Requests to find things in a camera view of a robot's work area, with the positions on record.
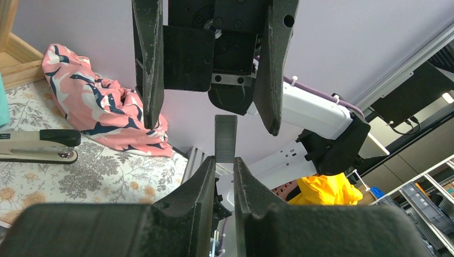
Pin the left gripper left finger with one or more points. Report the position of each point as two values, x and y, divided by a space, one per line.
177 225

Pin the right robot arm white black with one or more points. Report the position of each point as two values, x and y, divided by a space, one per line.
335 136

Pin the teal t-shirt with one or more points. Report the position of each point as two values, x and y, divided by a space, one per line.
5 116

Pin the yellow cloth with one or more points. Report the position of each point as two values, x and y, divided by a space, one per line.
326 190

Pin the wooden clothes rack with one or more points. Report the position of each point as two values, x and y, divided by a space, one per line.
20 62

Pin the floral table mat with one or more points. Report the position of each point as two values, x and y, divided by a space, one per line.
100 175

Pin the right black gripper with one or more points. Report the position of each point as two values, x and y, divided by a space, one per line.
206 38

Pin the blue storage crate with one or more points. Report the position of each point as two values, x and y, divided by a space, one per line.
376 192

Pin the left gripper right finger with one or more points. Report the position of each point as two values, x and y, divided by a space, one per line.
268 226

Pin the pink patterned cloth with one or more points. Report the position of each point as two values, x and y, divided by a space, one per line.
101 108

